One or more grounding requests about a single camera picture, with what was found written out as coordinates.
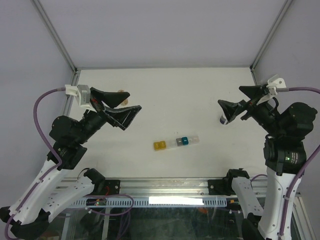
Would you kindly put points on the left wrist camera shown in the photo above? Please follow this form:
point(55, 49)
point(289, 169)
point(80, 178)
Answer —
point(81, 93)

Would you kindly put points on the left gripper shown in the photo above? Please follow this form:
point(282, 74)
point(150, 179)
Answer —
point(122, 116)

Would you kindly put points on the aluminium mounting rail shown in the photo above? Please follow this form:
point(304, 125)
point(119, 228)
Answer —
point(145, 187)

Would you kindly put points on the slotted white cable duct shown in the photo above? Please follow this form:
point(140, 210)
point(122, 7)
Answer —
point(151, 202)

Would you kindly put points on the weekly pill organizer strip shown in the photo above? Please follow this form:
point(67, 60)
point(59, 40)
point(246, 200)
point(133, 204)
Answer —
point(175, 142)

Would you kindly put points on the clear pill bottle yellow pills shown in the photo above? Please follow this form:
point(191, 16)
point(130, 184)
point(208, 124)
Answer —
point(126, 101)

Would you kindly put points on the white cap dark pill bottle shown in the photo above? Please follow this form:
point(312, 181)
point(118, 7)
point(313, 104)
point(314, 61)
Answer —
point(223, 120)

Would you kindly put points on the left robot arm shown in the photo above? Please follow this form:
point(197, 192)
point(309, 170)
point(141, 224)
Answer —
point(29, 217)

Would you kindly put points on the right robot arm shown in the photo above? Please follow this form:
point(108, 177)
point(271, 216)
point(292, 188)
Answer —
point(285, 159)

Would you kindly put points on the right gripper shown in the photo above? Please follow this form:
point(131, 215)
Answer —
point(252, 91)

